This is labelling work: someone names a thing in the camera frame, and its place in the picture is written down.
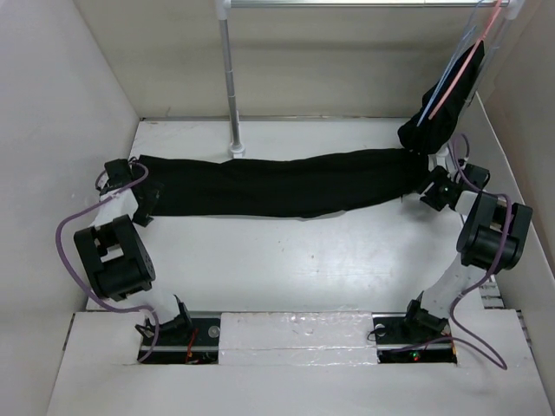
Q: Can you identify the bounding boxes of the black trousers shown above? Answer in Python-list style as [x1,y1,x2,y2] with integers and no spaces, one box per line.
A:
[138,148,428,218]

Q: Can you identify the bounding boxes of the blue clothes hanger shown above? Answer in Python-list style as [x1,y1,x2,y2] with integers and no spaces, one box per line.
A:
[416,0,483,127]

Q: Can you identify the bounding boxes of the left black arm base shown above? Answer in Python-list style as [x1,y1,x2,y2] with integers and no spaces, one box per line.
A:
[135,312,221,365]

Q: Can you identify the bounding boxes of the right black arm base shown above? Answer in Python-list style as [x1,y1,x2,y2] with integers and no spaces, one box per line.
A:
[367,315,457,364]

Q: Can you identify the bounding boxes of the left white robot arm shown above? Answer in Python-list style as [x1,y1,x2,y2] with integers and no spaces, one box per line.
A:
[74,159,193,344]

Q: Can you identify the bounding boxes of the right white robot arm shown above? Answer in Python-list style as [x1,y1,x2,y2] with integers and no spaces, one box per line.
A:
[401,164,533,341]

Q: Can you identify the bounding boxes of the black garment on hanger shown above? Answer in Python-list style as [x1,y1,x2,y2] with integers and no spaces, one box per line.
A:
[397,43,485,154]

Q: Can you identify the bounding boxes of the pink clothes hanger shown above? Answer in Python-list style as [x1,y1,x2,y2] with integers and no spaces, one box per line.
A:
[423,1,503,120]

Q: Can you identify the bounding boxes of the silver clothes rack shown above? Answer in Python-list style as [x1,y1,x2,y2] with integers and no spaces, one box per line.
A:
[215,0,525,159]

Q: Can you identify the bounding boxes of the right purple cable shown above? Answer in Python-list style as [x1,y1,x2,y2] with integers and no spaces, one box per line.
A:
[448,133,515,370]

